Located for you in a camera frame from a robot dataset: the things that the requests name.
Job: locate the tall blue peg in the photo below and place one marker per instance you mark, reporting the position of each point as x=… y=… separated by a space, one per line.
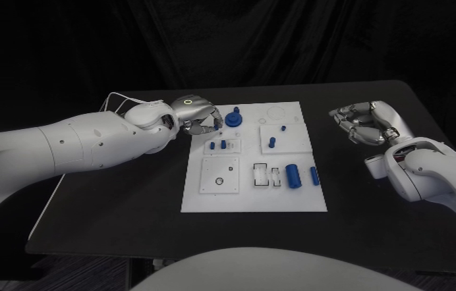
x=272 y=142

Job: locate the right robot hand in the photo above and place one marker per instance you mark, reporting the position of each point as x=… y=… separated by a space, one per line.
x=377 y=120

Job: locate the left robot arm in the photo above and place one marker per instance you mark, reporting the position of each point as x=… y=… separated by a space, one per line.
x=71 y=145

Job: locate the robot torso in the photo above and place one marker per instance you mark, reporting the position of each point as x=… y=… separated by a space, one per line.
x=267 y=271

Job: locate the white task board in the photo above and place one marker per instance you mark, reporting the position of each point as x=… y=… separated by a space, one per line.
x=249 y=197

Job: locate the blue gear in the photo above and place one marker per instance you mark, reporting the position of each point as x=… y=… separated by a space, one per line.
x=233 y=120

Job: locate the thick blue cylinder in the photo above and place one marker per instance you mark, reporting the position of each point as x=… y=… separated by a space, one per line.
x=293 y=176

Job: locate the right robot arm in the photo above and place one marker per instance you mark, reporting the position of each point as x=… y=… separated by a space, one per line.
x=420 y=172

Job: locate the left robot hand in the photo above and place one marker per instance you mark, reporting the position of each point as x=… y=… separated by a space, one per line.
x=195 y=109

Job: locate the thin long blue cylinder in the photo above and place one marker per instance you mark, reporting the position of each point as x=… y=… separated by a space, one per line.
x=314 y=176

